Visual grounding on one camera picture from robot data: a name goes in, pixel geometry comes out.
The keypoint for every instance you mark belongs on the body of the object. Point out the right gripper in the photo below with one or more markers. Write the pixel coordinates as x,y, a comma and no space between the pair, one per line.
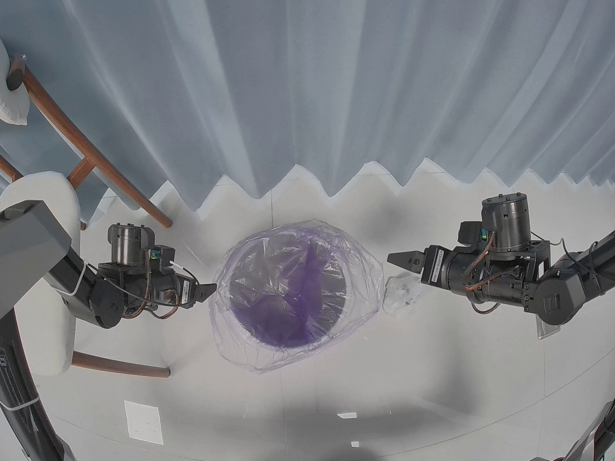
456,272

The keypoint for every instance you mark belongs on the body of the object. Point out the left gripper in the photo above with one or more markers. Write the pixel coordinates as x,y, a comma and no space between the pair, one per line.
168,290

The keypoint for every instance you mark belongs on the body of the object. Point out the purple plastic bag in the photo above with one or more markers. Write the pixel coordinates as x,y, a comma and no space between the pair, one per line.
288,300

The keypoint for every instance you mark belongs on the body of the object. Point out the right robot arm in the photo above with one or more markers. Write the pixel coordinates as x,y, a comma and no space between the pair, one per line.
557,296

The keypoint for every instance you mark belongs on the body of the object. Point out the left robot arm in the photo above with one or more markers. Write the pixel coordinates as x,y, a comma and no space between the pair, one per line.
38,238

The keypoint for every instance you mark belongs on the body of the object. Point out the white trash bin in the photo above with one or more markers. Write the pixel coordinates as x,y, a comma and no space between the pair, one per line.
259,262

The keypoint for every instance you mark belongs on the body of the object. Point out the crumpled white plastic wrapper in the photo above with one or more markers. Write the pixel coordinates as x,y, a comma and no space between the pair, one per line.
399,300

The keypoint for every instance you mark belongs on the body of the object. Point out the wooden chair with white cushions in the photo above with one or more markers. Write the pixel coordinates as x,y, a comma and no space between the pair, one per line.
57,334

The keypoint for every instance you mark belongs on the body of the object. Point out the pale blue curtain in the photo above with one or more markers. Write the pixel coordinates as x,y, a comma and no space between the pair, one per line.
307,65

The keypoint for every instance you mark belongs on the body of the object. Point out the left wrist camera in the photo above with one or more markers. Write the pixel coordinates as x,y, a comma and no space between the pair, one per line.
164,258

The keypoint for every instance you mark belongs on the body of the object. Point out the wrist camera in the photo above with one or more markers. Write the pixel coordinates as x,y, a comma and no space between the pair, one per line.
470,233
164,258

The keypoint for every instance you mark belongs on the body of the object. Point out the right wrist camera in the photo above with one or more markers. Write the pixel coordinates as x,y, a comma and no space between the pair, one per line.
470,233

